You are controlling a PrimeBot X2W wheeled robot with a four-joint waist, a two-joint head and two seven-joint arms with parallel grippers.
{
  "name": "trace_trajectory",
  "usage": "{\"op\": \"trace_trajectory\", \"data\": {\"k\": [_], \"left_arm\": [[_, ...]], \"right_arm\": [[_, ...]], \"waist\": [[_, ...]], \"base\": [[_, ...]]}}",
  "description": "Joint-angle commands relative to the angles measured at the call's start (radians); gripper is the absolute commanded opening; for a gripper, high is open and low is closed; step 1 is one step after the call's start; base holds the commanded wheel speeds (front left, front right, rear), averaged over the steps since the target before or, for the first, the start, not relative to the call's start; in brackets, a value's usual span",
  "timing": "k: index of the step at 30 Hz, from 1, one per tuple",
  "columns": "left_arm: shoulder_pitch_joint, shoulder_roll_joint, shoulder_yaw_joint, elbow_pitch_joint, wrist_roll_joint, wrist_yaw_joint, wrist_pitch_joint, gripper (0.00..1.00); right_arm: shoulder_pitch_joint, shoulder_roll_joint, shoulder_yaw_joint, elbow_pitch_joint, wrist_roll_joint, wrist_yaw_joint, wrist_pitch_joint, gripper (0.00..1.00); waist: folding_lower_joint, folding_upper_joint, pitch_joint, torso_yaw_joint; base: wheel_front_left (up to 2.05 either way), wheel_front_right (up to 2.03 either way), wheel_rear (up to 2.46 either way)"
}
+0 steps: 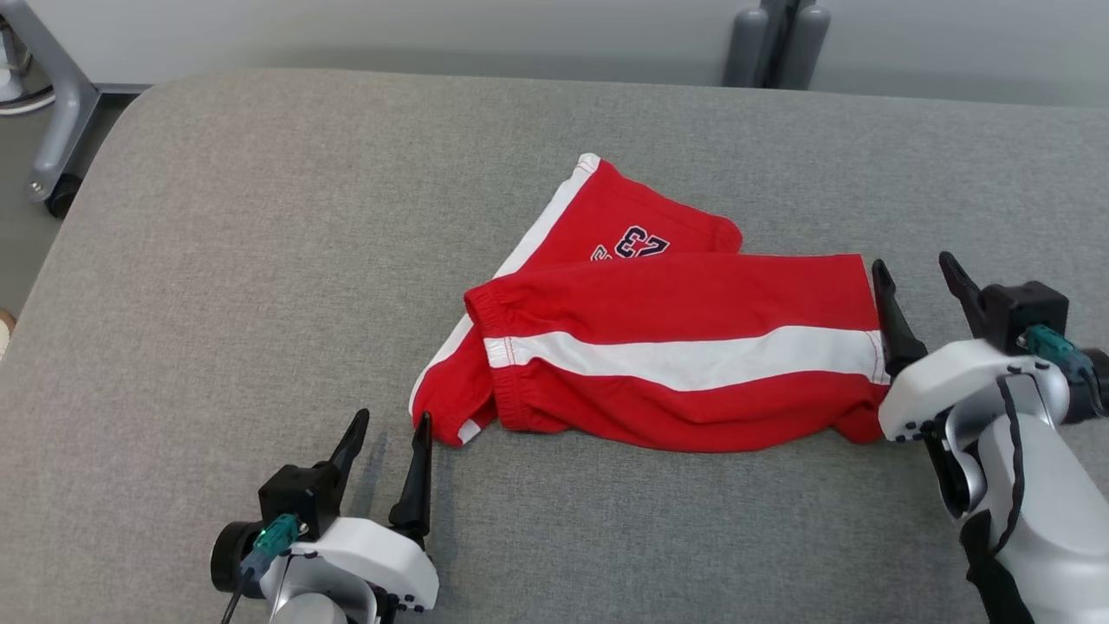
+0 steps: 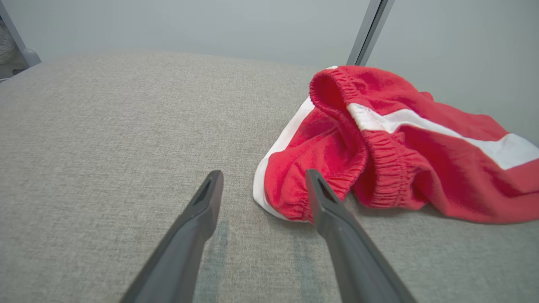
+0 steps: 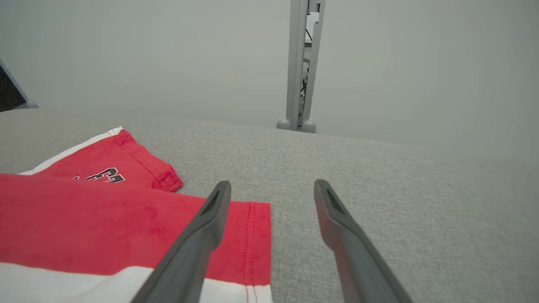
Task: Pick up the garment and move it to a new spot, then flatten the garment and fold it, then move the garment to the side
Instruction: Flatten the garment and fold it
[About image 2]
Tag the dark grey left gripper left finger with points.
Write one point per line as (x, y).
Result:
(181, 252)

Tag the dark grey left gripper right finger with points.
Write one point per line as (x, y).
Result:
(349, 261)

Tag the red shorts with white stripe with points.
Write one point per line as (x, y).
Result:
(421, 168)

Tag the grey fabric sofa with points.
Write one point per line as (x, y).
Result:
(105, 147)

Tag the grey partition post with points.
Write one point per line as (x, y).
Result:
(370, 29)

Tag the grey slanted frame leg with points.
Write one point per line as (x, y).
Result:
(27, 57)

